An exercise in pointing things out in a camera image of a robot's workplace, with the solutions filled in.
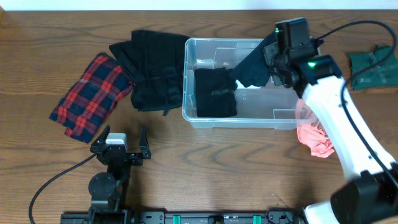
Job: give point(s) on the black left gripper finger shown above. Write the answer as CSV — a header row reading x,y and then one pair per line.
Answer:
x,y
144,145
103,136

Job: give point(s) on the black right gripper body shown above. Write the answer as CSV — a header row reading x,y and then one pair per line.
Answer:
x,y
280,64

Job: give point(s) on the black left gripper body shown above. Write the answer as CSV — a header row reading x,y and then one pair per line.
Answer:
x,y
119,157

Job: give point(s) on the navy blue garment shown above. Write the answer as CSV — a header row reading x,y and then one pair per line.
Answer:
x,y
253,70

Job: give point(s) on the small black garment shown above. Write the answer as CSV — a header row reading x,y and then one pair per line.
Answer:
x,y
214,93

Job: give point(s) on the pink printed t-shirt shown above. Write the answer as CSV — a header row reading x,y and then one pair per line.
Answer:
x,y
312,134

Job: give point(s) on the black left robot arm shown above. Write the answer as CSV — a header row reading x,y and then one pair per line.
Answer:
x,y
108,188

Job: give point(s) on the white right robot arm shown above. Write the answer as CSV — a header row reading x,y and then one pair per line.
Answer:
x,y
370,194

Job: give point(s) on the red plaid folded shirt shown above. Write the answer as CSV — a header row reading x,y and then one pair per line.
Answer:
x,y
92,98

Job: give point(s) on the clear plastic storage bin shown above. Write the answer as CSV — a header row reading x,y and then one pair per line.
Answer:
x,y
268,106

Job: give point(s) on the large black folded garment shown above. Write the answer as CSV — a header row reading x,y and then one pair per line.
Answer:
x,y
153,62

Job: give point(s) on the dark green folded garment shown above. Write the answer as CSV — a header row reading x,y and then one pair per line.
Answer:
x,y
384,74

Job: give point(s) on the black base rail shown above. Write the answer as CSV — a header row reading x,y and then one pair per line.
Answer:
x,y
129,217

